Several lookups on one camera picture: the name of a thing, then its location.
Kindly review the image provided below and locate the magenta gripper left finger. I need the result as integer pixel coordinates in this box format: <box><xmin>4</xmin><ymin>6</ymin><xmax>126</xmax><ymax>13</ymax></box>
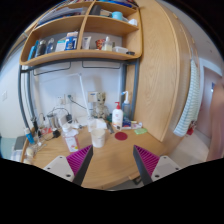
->
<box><xmin>44</xmin><ymin>145</ymin><xmax>93</xmax><ymax>186</ymax></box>

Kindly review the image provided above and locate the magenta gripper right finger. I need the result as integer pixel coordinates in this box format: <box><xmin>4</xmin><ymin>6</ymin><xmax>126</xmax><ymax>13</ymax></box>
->
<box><xmin>133</xmin><ymin>145</ymin><xmax>181</xmax><ymax>185</ymax></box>

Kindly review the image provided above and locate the clear plastic water bottle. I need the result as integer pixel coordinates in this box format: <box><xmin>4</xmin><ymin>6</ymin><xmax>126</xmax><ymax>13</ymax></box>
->
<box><xmin>62</xmin><ymin>123</ymin><xmax>79</xmax><ymax>152</ymax></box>

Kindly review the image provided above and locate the green sponge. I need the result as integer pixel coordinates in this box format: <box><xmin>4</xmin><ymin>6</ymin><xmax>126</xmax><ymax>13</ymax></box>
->
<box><xmin>134</xmin><ymin>128</ymin><xmax>147</xmax><ymax>135</ymax></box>

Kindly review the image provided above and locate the black power adapter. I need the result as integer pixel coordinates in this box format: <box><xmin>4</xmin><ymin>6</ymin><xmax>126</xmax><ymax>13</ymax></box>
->
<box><xmin>53</xmin><ymin>130</ymin><xmax>61</xmax><ymax>138</ymax></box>

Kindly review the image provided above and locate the white plastic cup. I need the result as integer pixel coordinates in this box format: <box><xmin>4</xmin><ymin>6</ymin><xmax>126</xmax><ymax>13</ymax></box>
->
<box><xmin>91</xmin><ymin>129</ymin><xmax>105</xmax><ymax>148</ymax></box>

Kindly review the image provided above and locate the red round coaster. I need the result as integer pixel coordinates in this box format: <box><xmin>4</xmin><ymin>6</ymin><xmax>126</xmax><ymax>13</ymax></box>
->
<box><xmin>115</xmin><ymin>132</ymin><xmax>128</xmax><ymax>141</ymax></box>

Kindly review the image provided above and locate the blue tube on desk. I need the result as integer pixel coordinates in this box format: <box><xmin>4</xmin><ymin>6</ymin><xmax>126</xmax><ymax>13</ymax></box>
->
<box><xmin>24</xmin><ymin>128</ymin><xmax>35</xmax><ymax>144</ymax></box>

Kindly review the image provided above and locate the clear spray bottle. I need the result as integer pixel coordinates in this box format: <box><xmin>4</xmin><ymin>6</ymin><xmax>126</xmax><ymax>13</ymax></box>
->
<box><xmin>121</xmin><ymin>91</ymin><xmax>131</xmax><ymax>118</ymax></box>

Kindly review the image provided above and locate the Groot figurine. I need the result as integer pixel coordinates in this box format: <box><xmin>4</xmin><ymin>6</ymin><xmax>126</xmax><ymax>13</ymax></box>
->
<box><xmin>93</xmin><ymin>92</ymin><xmax>109</xmax><ymax>119</ymax></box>

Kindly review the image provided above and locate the white pump lotion bottle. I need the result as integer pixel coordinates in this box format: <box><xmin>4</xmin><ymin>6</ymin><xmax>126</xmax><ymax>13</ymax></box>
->
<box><xmin>112</xmin><ymin>102</ymin><xmax>123</xmax><ymax>130</ymax></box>

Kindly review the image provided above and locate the striped hanging towel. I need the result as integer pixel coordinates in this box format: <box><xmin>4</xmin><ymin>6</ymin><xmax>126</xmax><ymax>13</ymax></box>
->
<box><xmin>173</xmin><ymin>60</ymin><xmax>200</xmax><ymax>137</ymax></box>

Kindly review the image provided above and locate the white desk lamp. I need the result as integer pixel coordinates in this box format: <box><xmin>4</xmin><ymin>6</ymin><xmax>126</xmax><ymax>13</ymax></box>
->
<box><xmin>78</xmin><ymin>73</ymin><xmax>91</xmax><ymax>120</ymax></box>

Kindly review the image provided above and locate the tall wooden cabinet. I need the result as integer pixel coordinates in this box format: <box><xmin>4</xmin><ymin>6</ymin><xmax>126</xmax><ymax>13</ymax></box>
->
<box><xmin>134</xmin><ymin>0</ymin><xmax>198</xmax><ymax>144</ymax></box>

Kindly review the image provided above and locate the blue bottle on shelf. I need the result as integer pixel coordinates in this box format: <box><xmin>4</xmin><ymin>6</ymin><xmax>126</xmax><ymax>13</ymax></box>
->
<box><xmin>28</xmin><ymin>40</ymin><xmax>39</xmax><ymax>61</ymax></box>

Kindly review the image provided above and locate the white tube on shelf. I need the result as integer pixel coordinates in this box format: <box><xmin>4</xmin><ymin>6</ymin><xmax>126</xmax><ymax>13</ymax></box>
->
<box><xmin>82</xmin><ymin>36</ymin><xmax>91</xmax><ymax>50</ymax></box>

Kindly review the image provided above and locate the blue white box on shelf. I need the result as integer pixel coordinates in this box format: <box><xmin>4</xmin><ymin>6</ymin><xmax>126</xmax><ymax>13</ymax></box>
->
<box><xmin>65</xmin><ymin>32</ymin><xmax>78</xmax><ymax>50</ymax></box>

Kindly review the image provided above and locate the teal cup on shelf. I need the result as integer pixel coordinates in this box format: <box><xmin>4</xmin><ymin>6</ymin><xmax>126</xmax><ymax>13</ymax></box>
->
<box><xmin>112</xmin><ymin>11</ymin><xmax>123</xmax><ymax>20</ymax></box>

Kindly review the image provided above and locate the wooden wall shelf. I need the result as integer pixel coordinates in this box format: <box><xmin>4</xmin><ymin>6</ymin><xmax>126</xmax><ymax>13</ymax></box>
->
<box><xmin>20</xmin><ymin>0</ymin><xmax>143</xmax><ymax>66</ymax></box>

